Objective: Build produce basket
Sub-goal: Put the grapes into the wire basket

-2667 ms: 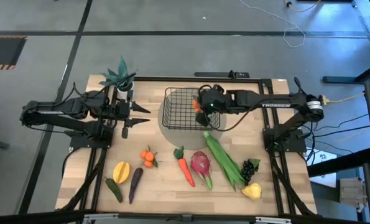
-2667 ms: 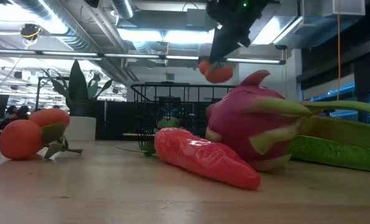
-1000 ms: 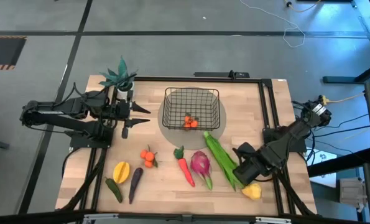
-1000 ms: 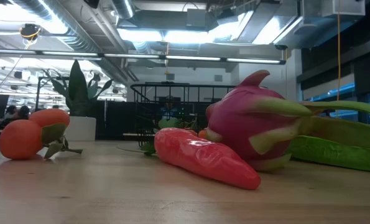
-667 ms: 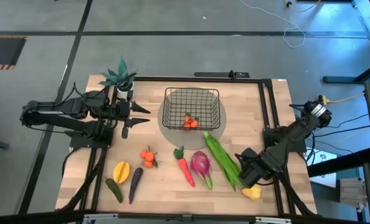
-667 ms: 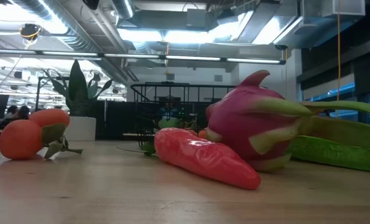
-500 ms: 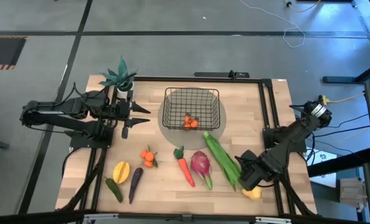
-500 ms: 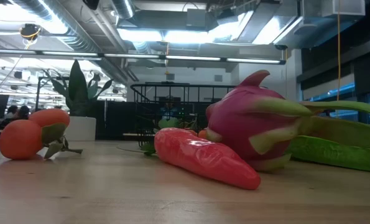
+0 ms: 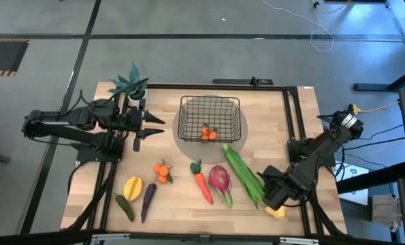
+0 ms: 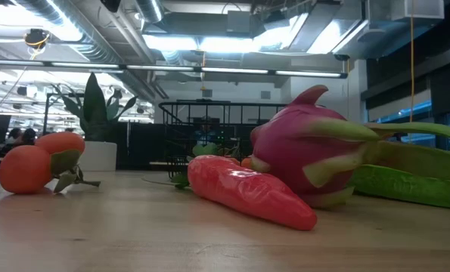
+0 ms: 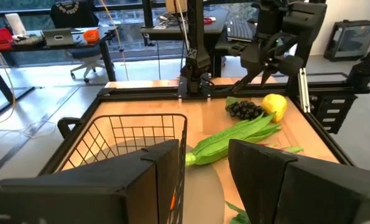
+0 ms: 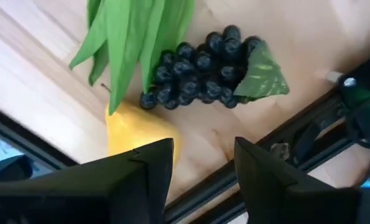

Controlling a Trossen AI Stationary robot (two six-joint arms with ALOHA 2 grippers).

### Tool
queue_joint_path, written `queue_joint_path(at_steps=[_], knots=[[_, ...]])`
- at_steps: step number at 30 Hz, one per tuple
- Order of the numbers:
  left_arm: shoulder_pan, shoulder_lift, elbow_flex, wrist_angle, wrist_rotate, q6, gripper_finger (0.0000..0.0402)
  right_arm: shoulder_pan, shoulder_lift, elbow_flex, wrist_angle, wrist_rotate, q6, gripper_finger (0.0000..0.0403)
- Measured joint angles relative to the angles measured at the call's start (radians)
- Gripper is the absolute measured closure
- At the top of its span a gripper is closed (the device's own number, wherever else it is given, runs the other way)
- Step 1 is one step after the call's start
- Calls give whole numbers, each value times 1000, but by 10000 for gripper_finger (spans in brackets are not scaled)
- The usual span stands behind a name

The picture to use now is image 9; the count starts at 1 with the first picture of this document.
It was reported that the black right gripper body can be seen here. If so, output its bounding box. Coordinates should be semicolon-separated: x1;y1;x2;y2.
258;165;304;211

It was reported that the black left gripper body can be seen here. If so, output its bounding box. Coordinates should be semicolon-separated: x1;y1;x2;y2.
120;99;147;153

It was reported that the yellow lemon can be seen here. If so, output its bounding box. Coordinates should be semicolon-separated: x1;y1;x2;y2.
263;205;287;220

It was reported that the long green vegetable bundle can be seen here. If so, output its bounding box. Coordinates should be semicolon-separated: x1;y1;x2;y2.
222;143;266;209

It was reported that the orange fruit cluster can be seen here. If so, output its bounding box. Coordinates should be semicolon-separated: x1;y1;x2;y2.
201;124;219;142
153;158;174;185

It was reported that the yellow star fruit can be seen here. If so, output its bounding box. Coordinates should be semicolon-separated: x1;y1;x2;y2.
123;176;144;202

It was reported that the pink dragon fruit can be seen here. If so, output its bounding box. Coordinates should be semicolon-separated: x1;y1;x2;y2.
208;164;234;209

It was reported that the purple eggplant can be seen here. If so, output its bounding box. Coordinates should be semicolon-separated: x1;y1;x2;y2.
140;182;158;224

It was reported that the orange carrot with green top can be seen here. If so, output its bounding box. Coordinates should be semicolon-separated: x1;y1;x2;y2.
189;159;214;206

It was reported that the dark green chili pepper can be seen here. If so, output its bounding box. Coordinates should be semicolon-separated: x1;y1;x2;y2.
113;193;135;223

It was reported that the white plant pot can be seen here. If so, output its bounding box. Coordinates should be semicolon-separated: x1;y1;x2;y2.
127;88;148;109

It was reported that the green artificial plant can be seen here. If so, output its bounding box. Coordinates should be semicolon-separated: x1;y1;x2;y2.
108;61;150;99

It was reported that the grey round mat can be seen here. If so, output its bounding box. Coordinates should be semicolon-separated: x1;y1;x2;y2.
172;94;249;165

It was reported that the white sheet with recycling mark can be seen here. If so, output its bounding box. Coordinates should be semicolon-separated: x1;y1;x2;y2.
337;162;370;206

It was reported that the grey box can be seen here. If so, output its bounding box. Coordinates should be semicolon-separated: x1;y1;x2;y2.
371;193;403;233

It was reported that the black hazard-striped floor hatch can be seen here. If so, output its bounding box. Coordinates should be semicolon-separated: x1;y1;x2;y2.
0;38;30;78

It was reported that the silver aluminium bracket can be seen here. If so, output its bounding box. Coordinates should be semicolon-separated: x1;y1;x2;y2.
279;236;319;245
91;233;131;245

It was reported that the black wire basket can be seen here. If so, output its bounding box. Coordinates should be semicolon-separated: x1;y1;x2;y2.
177;95;242;143

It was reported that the black aluminium table frame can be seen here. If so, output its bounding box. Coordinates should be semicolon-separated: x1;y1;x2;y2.
65;83;346;245

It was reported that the yellow plug with cable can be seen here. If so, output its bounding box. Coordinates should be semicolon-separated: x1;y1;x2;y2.
349;101;401;116

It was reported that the black desk leg frame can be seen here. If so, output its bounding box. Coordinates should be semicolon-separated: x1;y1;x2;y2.
353;0;405;93

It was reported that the white floor cable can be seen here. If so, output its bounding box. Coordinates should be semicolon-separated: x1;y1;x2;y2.
262;0;335;54

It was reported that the yellow cable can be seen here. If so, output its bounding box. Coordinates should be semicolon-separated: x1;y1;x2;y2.
310;0;353;15

